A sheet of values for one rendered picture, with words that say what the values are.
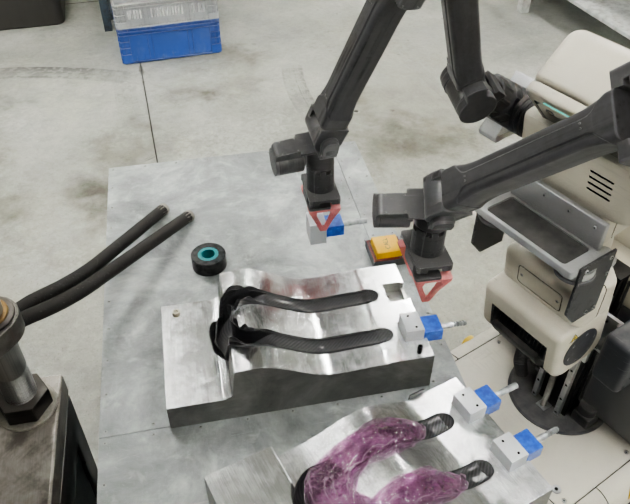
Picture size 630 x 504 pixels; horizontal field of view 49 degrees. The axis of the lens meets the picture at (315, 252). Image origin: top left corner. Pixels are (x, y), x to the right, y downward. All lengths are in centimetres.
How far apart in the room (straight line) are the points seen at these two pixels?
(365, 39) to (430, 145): 241
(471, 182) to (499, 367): 121
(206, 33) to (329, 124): 314
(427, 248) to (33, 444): 80
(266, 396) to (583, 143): 73
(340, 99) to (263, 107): 259
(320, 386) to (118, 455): 38
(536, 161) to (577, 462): 123
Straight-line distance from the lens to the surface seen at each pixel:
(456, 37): 124
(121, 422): 137
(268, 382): 127
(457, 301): 270
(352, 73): 120
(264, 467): 115
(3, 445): 143
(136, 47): 436
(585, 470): 200
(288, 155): 133
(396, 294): 146
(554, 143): 89
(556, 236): 140
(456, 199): 102
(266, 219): 174
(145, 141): 362
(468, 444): 126
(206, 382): 132
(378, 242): 162
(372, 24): 113
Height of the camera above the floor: 189
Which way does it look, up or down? 42 degrees down
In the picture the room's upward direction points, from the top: straight up
